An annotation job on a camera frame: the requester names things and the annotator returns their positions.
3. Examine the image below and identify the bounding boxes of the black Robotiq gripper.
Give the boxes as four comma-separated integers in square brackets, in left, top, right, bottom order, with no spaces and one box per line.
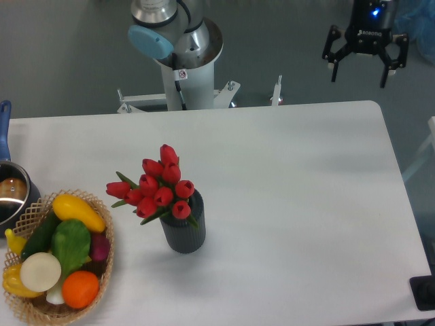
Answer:
[321,0,409,89]

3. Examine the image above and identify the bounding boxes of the red tulip bouquet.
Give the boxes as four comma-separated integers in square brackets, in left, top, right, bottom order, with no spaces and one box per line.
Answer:
[106,144,199,228]

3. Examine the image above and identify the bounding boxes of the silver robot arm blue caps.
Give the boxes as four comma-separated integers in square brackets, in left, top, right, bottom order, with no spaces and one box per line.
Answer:
[128,1,409,87]

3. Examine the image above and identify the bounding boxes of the dark grey ribbed vase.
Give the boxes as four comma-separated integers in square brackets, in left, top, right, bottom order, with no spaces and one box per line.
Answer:
[160,190,206,254]

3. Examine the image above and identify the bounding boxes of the blue plastic bag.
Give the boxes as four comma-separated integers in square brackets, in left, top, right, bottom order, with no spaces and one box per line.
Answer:
[393,0,434,65]

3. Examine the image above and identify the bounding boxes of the black device at table edge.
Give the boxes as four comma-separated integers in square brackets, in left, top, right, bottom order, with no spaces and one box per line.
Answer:
[409,275,434,311]

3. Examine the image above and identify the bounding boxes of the purple red onion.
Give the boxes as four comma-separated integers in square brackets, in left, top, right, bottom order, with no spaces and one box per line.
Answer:
[89,234,111,261]

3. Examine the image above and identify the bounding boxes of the yellow squash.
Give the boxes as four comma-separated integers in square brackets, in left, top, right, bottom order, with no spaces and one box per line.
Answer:
[52,194,106,233]

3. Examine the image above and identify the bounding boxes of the green lettuce leaf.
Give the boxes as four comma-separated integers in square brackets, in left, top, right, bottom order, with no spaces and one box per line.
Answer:
[51,219,91,281]

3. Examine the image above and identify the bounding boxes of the orange fruit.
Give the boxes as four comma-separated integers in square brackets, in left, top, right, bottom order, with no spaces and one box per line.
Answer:
[62,270,99,309]

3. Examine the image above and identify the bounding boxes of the dark green cucumber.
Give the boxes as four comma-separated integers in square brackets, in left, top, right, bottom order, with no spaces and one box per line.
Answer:
[20,211,60,261]

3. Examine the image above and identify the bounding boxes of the white cut onion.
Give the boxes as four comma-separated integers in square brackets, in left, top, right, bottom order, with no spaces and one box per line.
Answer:
[20,252,61,292]

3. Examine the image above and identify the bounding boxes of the yellow banana tip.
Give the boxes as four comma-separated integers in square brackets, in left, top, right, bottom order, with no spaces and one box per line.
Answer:
[4,228,27,256]

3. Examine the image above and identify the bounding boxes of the woven wicker basket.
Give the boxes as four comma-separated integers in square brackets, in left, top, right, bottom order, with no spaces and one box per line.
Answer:
[1,189,115,325]

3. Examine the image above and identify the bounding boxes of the yellow bell pepper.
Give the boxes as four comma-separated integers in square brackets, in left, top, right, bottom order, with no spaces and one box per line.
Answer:
[3,264,44,298]

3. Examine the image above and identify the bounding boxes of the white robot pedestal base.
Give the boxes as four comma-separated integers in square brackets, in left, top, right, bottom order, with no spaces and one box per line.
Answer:
[116,59,283,115]

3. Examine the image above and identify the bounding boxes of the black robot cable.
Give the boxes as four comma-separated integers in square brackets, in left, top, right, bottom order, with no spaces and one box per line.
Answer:
[171,52,188,111]

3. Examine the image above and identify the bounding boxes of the dark pot with blue handle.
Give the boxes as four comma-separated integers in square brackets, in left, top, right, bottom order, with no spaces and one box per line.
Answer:
[1,101,40,238]

